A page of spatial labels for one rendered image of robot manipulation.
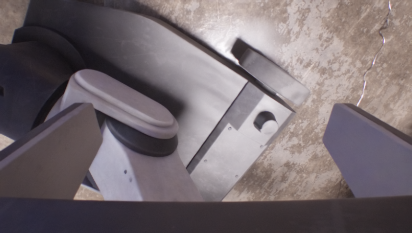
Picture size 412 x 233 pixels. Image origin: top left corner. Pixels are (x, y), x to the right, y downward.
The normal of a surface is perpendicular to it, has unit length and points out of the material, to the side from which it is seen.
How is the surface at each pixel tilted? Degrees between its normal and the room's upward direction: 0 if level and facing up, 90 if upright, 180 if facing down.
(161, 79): 0
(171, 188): 90
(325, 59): 0
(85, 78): 90
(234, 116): 45
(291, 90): 7
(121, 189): 57
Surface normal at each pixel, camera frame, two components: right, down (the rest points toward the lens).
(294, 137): 0.04, 0.40
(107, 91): 0.54, -0.78
